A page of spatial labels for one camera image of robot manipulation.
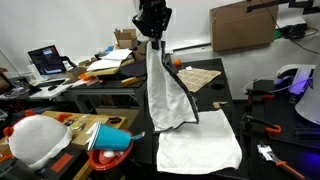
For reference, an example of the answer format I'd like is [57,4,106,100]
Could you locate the red plastic bowl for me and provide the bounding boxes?
[87,139,135,172]

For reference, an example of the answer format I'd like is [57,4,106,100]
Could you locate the white towel with dark trim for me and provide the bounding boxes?
[145,39,200,133]

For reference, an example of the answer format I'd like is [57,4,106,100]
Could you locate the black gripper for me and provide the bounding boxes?
[131,0,173,51]

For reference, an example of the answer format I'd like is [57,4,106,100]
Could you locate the open brown cardboard box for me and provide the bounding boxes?
[113,28,140,50]

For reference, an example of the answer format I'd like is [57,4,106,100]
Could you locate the stack of white papers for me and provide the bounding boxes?
[86,48,134,72]

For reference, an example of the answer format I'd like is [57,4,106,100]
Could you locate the teal plastic cup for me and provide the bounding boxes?
[86,121,146,152]

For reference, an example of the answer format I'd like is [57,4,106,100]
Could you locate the orange and black clamp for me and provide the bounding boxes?
[244,112,283,136]

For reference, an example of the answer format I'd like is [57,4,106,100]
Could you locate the tan checked towel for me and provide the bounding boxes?
[176,67,222,94]

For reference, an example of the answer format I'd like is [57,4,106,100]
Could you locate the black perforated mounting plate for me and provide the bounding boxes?
[248,79,320,180]

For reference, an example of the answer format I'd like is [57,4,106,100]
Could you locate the yellow foam slab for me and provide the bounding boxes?
[85,65,122,78]

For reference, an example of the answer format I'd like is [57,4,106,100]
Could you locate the light wooden table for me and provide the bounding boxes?
[39,110,129,180]

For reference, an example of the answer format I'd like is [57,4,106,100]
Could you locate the plain white towel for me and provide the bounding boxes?
[156,108,244,176]

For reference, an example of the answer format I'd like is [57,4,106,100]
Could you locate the orange handled adjustable wrench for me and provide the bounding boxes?
[256,142,306,180]

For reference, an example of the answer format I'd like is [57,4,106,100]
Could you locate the tan tape scrap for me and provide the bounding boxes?
[212,100,229,110]

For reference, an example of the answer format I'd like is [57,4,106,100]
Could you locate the white VR headset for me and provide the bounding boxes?
[273,63,316,98]

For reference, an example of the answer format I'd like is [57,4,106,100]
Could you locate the open laptop computer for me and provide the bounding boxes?
[27,44,68,80]

